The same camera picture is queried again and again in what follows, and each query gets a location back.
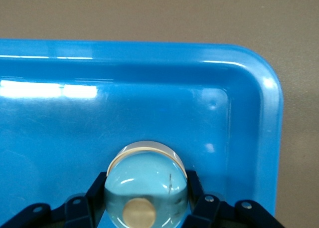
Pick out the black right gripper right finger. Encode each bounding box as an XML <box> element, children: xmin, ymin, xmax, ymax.
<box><xmin>181</xmin><ymin>170</ymin><xmax>285</xmax><ymax>228</ymax></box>

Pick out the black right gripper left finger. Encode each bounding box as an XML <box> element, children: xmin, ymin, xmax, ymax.
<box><xmin>0</xmin><ymin>172</ymin><xmax>108</xmax><ymax>228</ymax></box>

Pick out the light blue call bell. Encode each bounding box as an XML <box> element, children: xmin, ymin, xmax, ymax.
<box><xmin>106</xmin><ymin>140</ymin><xmax>189</xmax><ymax>228</ymax></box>

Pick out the blue plastic tray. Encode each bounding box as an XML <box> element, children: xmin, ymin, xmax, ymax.
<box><xmin>0</xmin><ymin>38</ymin><xmax>284</xmax><ymax>228</ymax></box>

